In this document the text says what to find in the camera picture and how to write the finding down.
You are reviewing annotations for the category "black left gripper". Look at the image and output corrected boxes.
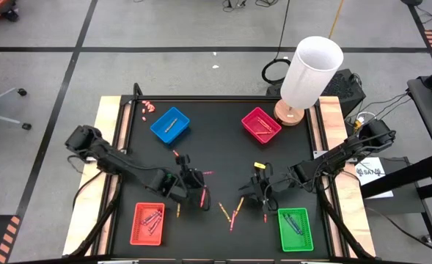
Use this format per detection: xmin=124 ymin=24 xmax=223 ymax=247
xmin=175 ymin=154 xmax=212 ymax=210

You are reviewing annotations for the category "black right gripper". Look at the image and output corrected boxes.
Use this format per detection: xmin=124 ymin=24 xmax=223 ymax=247
xmin=238 ymin=167 xmax=293 ymax=213

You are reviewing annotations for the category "red plastic basket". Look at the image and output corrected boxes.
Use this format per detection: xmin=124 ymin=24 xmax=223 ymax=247
xmin=241 ymin=106 xmax=282 ymax=144

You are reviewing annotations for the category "orange plastic basket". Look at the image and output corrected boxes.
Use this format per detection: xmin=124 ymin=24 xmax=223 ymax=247
xmin=129 ymin=202 xmax=166 ymax=247

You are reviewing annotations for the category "blue plastic basket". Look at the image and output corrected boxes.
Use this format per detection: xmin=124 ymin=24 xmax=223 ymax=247
xmin=149 ymin=106 xmax=191 ymax=144

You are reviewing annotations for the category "green plastic basket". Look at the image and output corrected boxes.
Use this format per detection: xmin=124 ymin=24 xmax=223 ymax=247
xmin=277 ymin=207 xmax=315 ymax=252

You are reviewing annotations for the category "white printed paper sheet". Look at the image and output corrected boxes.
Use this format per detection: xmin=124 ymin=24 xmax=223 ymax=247
xmin=354 ymin=156 xmax=395 ymax=200

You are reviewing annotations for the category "white shade wooden base lamp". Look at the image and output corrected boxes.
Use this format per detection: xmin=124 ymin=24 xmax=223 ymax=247
xmin=273 ymin=35 xmax=345 ymax=128

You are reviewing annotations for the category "black equipment box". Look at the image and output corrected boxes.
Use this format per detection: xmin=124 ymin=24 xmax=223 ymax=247
xmin=266 ymin=68 xmax=367 ymax=119

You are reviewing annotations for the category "black side table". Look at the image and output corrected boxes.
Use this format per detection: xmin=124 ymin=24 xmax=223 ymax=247
xmin=360 ymin=61 xmax=432 ymax=245

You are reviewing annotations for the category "black coiled cable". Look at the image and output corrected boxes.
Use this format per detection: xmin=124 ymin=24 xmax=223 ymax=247
xmin=261 ymin=0 xmax=293 ymax=86

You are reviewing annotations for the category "yellow cable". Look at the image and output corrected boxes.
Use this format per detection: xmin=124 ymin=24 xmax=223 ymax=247
xmin=327 ymin=0 xmax=346 ymax=40

